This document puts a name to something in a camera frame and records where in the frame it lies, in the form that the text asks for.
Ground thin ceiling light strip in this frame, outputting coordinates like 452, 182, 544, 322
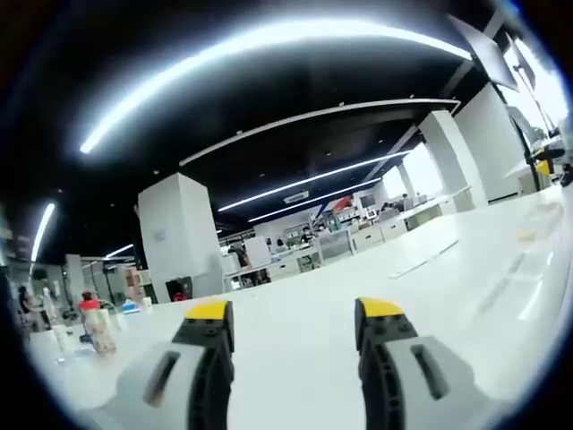
247, 177, 382, 223
217, 149, 412, 213

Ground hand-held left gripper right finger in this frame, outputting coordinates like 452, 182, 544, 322
355, 297, 475, 430

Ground black and red chair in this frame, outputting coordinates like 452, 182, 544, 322
165, 277, 196, 302

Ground white cabinet desk row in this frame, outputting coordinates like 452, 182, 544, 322
223, 219, 408, 292

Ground black tripod stand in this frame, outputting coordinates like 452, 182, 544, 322
512, 62, 560, 194

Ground short ceiling light strip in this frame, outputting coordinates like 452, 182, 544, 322
30, 202, 56, 263

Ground white square pillar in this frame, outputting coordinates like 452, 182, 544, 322
418, 110, 489, 211
137, 172, 226, 302

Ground long ceiling light strip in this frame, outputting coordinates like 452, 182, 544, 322
79, 18, 474, 155

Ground hanging dark monitor screen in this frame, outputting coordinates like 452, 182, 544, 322
447, 13, 521, 93

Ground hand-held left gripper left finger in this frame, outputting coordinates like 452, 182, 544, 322
116, 300, 235, 430

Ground floral bottle with red cap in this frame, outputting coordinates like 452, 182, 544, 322
78, 290, 118, 356

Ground clear drinking glass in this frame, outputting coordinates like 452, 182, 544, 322
51, 325, 71, 365

